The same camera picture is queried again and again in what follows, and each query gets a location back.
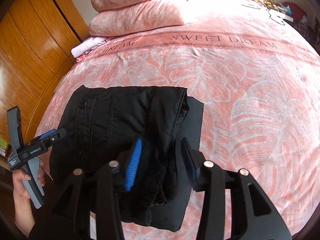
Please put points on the black padded pants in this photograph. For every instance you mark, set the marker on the black padded pants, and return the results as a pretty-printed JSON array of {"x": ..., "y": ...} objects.
[{"x": 103, "y": 124}]

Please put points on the pink pillow lower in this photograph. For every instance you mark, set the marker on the pink pillow lower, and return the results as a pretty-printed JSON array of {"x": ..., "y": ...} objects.
[{"x": 143, "y": 16}]

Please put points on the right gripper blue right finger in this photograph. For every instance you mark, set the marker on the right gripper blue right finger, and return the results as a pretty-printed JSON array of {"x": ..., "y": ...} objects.
[{"x": 191, "y": 163}]

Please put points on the left forearm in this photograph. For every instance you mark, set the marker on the left forearm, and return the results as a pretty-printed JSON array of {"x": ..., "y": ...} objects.
[{"x": 24, "y": 219}]

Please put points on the red cloth on nightstand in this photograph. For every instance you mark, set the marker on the red cloth on nightstand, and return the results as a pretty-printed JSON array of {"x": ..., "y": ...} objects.
[{"x": 297, "y": 12}]

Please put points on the white pink folded towel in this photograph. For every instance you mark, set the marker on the white pink folded towel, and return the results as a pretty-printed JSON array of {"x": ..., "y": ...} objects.
[{"x": 87, "y": 45}]

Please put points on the wooden wardrobe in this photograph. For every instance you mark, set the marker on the wooden wardrobe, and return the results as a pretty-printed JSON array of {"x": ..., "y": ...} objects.
[{"x": 36, "y": 41}]

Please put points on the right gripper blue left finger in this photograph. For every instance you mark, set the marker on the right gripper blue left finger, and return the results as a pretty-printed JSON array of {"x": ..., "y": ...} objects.
[{"x": 132, "y": 164}]

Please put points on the dark patterned curtain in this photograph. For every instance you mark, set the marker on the dark patterned curtain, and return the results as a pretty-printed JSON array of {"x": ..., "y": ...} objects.
[{"x": 309, "y": 33}]

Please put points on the pink leaf-pattern bedspread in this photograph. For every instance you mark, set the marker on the pink leaf-pattern bedspread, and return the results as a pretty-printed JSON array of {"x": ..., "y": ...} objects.
[{"x": 258, "y": 80}]

